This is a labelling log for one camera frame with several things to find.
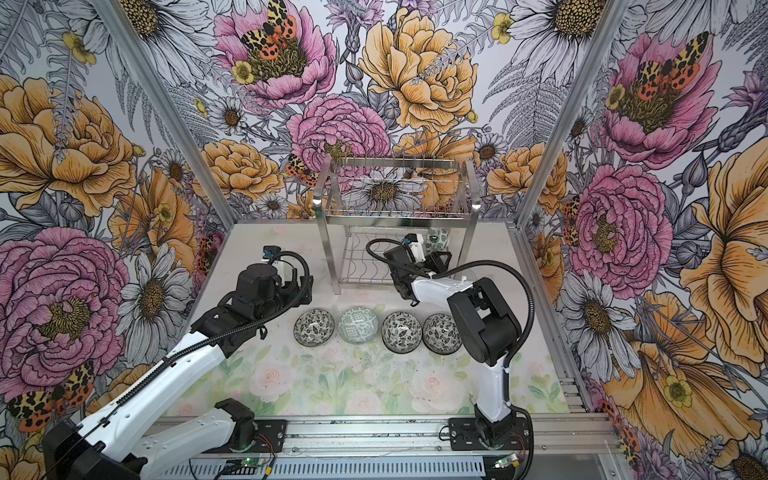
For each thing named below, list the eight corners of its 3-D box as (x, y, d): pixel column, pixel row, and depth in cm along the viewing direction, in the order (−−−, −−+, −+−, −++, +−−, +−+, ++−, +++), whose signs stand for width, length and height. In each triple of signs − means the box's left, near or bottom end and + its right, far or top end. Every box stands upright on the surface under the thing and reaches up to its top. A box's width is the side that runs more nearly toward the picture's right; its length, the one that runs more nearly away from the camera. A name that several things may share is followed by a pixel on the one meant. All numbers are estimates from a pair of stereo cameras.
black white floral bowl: (394, 363, 88) (394, 352, 82) (376, 333, 93) (375, 322, 88) (425, 344, 91) (427, 333, 86) (406, 317, 97) (407, 305, 91)
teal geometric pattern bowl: (338, 344, 91) (336, 338, 88) (342, 313, 98) (340, 306, 94) (377, 344, 91) (377, 338, 88) (378, 313, 98) (378, 306, 94)
